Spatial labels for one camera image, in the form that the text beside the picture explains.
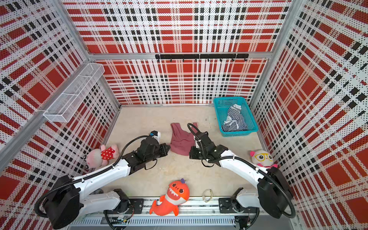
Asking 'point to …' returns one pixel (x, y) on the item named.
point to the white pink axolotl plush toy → (262, 158)
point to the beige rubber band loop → (203, 197)
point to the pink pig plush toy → (97, 157)
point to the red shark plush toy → (178, 192)
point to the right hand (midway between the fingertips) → (191, 153)
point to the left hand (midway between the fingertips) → (172, 146)
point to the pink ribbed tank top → (181, 141)
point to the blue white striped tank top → (235, 120)
